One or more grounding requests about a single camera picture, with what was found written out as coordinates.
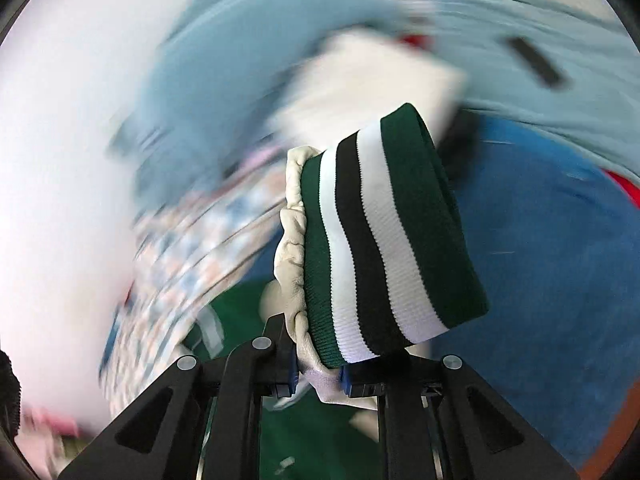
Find light blue garment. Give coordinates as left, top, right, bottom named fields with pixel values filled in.
left=110, top=0, right=639, bottom=208

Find floral patterned quilt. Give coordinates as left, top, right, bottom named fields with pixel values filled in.
left=99, top=153, right=286, bottom=415

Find blue striped bed sheet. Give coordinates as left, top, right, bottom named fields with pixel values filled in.
left=431, top=115, right=639, bottom=467

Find green varsity jacket cream sleeves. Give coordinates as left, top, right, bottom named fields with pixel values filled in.
left=182, top=102, right=490, bottom=480

